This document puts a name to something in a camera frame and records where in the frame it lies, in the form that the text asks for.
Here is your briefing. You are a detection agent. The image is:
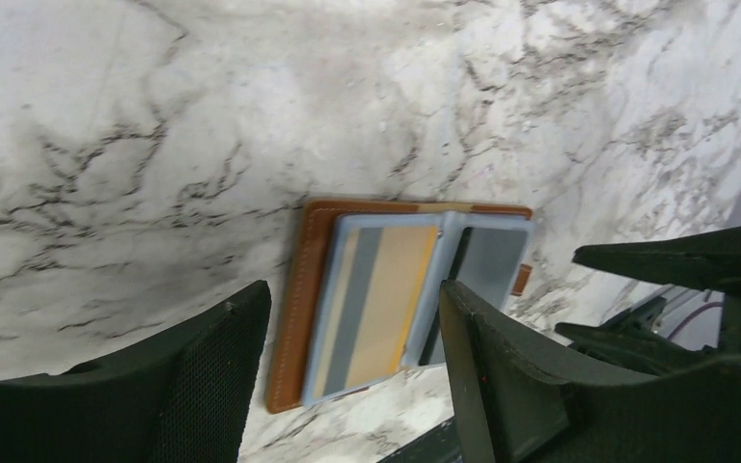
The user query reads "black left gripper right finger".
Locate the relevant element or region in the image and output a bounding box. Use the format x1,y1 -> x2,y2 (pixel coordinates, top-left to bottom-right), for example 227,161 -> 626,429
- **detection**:
439,281 -> 741,462

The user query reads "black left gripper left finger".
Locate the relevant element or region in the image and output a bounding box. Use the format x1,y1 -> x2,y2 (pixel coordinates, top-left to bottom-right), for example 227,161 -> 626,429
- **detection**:
0,281 -> 272,462

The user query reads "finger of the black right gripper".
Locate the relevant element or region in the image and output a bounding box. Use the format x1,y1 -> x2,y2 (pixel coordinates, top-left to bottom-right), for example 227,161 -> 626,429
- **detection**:
555,322 -> 716,376
572,226 -> 741,295

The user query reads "brown leather card holder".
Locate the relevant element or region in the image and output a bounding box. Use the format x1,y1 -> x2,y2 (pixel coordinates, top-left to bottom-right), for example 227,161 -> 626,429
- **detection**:
265,198 -> 534,414

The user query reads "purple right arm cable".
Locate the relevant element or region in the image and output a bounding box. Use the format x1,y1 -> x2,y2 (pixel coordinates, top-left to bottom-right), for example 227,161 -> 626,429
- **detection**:
664,300 -> 725,341

